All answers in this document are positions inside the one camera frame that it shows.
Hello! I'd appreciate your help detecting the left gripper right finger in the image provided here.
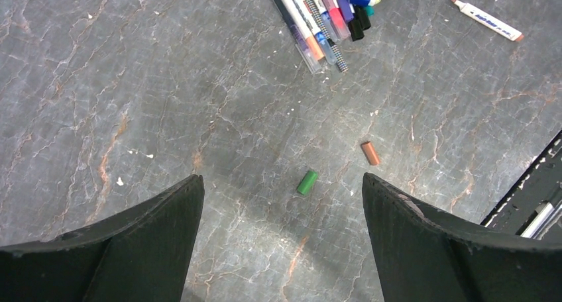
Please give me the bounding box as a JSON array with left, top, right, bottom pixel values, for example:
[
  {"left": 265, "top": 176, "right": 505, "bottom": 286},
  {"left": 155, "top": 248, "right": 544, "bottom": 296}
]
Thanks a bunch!
[{"left": 362, "top": 173, "right": 561, "bottom": 301}]

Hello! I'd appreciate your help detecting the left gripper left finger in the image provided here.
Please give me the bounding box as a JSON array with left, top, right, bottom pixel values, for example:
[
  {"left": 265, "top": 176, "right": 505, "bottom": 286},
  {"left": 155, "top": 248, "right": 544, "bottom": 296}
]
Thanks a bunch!
[{"left": 1, "top": 175, "right": 205, "bottom": 301}]

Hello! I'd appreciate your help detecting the brown marker cap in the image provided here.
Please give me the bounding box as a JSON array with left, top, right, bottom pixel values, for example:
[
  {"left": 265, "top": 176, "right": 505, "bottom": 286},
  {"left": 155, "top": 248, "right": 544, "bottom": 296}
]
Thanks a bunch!
[{"left": 361, "top": 141, "right": 380, "bottom": 166}]

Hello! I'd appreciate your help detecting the green marker cap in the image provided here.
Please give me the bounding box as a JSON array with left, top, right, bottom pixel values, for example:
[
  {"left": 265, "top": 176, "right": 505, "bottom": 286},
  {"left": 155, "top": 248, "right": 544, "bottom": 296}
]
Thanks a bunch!
[{"left": 296, "top": 170, "right": 319, "bottom": 195}]

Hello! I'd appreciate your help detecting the brown capped white marker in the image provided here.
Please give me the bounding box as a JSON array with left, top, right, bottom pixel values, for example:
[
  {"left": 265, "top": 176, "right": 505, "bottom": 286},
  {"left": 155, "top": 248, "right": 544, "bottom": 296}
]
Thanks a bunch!
[{"left": 451, "top": 0, "right": 524, "bottom": 42}]

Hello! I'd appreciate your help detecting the teal capped white marker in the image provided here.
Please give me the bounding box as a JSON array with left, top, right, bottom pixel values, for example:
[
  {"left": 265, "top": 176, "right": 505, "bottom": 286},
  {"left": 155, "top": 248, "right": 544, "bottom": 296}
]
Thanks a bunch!
[{"left": 364, "top": 5, "right": 375, "bottom": 16}]

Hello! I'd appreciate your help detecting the checkered pen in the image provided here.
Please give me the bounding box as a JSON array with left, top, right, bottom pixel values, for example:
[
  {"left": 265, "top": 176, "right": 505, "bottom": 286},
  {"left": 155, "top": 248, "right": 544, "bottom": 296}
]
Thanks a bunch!
[{"left": 304, "top": 0, "right": 349, "bottom": 73}]

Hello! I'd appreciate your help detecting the pink capped marker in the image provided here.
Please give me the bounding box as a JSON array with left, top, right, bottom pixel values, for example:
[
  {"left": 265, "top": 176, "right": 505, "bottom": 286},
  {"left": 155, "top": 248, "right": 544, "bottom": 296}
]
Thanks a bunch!
[{"left": 322, "top": 0, "right": 350, "bottom": 40}]

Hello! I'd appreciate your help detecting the purple capped marker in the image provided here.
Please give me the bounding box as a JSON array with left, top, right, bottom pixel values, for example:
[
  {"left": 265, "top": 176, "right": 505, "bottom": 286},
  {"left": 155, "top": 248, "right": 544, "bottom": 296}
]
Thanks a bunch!
[{"left": 336, "top": 0, "right": 354, "bottom": 23}]

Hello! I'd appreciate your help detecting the orange capped white marker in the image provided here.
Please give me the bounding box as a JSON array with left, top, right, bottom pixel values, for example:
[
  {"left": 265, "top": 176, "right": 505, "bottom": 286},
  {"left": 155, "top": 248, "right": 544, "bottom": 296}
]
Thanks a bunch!
[{"left": 282, "top": 0, "right": 324, "bottom": 61}]

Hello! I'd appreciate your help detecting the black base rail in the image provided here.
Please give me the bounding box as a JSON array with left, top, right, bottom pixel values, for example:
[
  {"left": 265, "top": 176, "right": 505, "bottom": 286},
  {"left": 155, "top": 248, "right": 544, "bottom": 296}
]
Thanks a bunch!
[{"left": 481, "top": 132, "right": 561, "bottom": 242}]

